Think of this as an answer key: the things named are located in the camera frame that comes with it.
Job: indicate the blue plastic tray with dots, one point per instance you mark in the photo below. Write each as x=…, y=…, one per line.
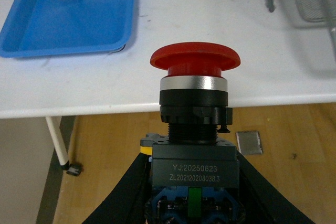
x=60, y=27

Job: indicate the white table leg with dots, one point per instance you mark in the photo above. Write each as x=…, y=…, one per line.
x=60, y=148

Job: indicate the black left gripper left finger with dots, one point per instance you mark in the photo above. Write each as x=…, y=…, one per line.
x=126, y=202

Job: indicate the metal floor plate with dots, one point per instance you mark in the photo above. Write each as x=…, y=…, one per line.
x=249, y=142

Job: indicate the red emergency stop button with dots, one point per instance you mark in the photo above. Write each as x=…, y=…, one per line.
x=194, y=174

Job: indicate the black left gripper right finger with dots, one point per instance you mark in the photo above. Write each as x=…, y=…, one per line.
x=262, y=201

